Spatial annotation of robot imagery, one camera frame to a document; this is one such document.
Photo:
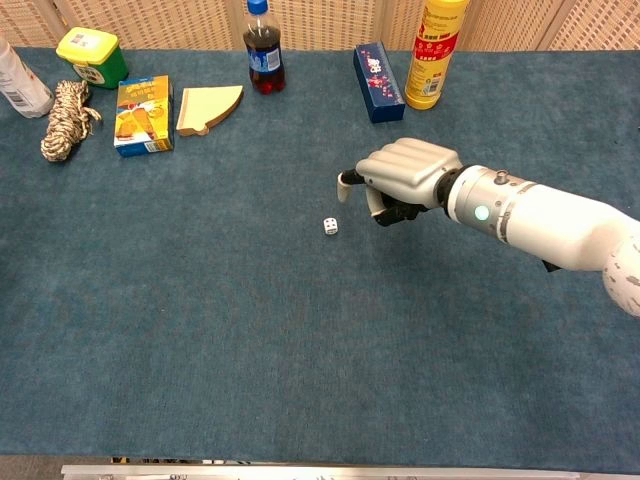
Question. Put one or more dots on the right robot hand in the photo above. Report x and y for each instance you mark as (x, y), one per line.
(407, 170)

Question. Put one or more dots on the small white die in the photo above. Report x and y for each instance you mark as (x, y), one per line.
(329, 226)

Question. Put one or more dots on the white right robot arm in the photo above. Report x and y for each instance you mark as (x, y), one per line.
(540, 220)

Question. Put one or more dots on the dark blue rectangular box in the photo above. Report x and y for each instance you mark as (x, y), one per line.
(377, 82)

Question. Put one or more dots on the yellow cylindrical bottle red label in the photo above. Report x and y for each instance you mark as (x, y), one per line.
(430, 55)

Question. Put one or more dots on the woven bamboo folding screen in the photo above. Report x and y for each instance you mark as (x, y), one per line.
(330, 22)

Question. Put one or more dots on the cola bottle with blue cap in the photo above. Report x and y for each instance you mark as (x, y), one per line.
(264, 55)

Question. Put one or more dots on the fan-shaped wooden board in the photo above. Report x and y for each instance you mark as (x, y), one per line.
(207, 108)

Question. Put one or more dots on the blue-green table cloth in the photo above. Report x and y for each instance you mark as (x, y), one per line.
(250, 325)

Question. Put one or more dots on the yellow and blue snack box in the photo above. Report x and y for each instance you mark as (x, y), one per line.
(144, 116)

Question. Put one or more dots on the green jar with yellow lid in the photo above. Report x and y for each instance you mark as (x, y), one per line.
(94, 57)

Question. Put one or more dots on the white bottle with barcode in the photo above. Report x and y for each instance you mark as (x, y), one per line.
(20, 82)

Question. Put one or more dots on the metal table frame rail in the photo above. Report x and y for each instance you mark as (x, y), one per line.
(320, 472)

